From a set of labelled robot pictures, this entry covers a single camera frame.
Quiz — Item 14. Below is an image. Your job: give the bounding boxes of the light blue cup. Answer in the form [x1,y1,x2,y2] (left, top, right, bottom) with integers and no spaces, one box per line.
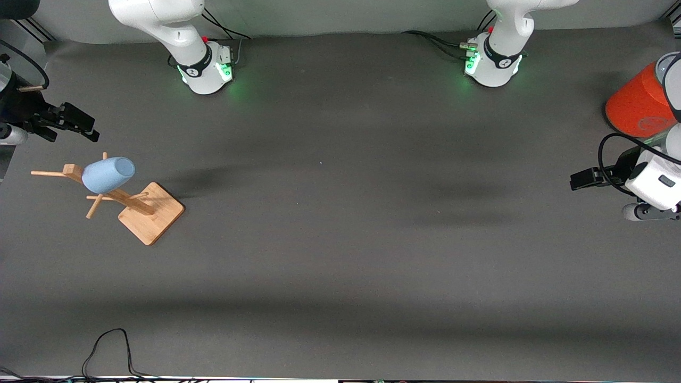
[81,156,136,194]

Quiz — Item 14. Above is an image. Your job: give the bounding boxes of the black arm base cables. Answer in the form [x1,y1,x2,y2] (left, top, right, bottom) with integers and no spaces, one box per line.
[401,10,498,60]
[201,7,252,65]

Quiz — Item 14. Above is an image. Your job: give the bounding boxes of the thin black looped cable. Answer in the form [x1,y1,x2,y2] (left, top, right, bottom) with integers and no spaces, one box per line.
[81,328,160,380]

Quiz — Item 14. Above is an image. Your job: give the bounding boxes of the orange can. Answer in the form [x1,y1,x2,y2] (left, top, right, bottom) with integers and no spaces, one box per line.
[604,52,681,139]

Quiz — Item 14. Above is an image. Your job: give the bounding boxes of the black left arm base cables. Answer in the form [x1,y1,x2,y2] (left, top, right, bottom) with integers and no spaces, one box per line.
[401,10,498,60]

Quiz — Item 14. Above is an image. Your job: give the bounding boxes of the wooden cup stand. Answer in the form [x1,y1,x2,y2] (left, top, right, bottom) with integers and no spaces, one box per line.
[31,152,186,246]

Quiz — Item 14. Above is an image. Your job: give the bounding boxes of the black right arm base cables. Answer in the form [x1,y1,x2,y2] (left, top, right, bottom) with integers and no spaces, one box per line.
[201,7,252,65]

